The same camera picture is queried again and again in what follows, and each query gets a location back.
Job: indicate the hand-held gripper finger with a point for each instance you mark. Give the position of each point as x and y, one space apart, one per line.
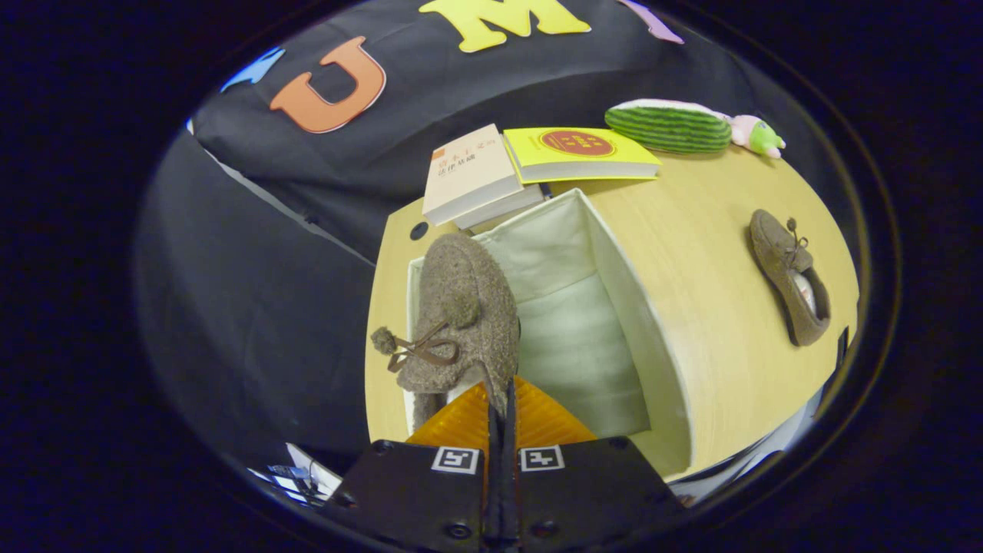
495 476
510 476

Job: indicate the cream fabric storage box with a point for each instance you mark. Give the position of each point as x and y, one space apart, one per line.
576 346

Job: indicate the brown fuzzy shoe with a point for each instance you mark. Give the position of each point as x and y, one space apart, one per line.
783 269
468 307

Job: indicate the beige book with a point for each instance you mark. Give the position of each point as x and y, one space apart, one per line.
468 173

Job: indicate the yellow book with red circle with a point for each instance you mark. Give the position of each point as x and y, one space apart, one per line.
576 150

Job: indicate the black table clamp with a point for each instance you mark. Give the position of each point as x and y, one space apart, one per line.
842 347

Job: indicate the watermelon slice plush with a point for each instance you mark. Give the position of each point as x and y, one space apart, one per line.
668 127

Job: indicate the pink and green plush toy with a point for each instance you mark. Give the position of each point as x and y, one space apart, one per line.
756 134

